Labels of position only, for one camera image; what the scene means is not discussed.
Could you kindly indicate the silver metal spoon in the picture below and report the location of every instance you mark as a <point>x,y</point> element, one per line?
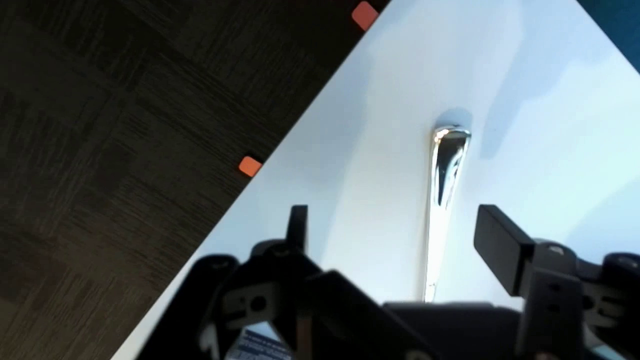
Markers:
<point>448,166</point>

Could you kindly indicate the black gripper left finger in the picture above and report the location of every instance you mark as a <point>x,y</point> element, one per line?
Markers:
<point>267,301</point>

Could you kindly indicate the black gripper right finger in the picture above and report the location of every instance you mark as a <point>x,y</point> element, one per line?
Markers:
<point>507,250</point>

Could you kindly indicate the white side table orange frame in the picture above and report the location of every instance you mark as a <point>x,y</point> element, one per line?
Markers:
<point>372,132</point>

